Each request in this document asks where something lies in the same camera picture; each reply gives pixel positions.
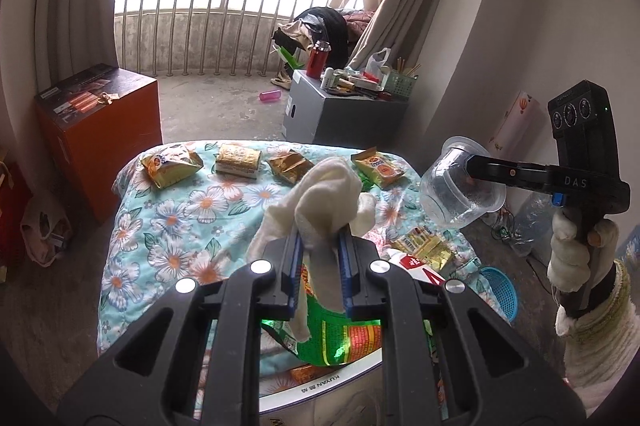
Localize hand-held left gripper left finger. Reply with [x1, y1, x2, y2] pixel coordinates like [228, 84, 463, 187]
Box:
[57, 226, 306, 426]

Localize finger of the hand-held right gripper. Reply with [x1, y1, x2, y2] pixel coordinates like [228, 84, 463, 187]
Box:
[465, 153, 553, 197]

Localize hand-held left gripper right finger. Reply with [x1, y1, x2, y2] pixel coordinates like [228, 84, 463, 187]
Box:
[336, 226, 588, 426]

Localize clear plastic jar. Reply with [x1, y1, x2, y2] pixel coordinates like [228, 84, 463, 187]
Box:
[419, 135, 507, 229]

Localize green foil snack packet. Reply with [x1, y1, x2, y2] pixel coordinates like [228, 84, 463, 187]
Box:
[260, 256, 436, 367]

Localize white cloth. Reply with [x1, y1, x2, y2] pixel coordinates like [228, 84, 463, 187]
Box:
[246, 156, 376, 342]

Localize blue mesh wastebasket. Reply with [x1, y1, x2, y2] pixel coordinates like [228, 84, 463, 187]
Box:
[480, 267, 522, 324]

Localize person's right hand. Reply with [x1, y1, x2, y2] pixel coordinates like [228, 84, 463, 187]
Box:
[546, 207, 620, 294]

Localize large water jug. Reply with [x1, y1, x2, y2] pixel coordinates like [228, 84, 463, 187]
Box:
[510, 196, 556, 257]

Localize white printed board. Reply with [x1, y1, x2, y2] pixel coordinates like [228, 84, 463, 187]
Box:
[487, 90, 548, 157]

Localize red white packet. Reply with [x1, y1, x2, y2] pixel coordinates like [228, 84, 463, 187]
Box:
[387, 251, 446, 288]

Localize gold striped snack packet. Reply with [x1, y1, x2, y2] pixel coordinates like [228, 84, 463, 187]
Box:
[395, 226, 453, 272]

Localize crumpled gold snack packet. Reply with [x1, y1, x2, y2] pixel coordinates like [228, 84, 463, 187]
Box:
[267, 149, 315, 184]

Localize yellow orange snack packet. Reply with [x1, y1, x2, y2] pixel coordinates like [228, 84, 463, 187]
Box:
[350, 147, 407, 189]

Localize beige cracker packet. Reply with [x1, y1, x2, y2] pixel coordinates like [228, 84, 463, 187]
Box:
[215, 143, 262, 179]

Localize white round container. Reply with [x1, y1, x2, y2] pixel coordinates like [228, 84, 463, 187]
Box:
[257, 351, 386, 426]

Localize floral blue blanket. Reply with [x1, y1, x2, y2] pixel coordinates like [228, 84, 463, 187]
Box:
[97, 139, 511, 357]

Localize green plastic basket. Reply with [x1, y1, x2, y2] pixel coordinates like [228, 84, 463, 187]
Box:
[378, 66, 418, 100]

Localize grey cabinet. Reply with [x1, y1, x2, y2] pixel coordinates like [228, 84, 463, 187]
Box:
[281, 69, 410, 146]

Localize white plastic bag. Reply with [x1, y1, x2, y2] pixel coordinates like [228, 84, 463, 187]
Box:
[364, 48, 392, 80]

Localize pile of small items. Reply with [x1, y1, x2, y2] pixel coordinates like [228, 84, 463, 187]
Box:
[320, 66, 396, 102]

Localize red thermos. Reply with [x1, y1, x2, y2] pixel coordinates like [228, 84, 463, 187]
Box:
[306, 40, 331, 78]

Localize orange cardboard box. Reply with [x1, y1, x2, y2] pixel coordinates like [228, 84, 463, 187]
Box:
[34, 64, 163, 224]

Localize black clothes pile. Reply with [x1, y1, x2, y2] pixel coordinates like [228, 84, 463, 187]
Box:
[272, 6, 351, 72]

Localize white tote bag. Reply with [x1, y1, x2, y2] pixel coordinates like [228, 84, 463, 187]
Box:
[20, 191, 73, 267]

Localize metal balcony railing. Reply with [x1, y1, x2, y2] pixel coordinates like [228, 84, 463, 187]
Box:
[114, 0, 337, 77]

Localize tangled black cables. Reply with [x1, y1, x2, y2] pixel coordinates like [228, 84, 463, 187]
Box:
[490, 206, 523, 243]

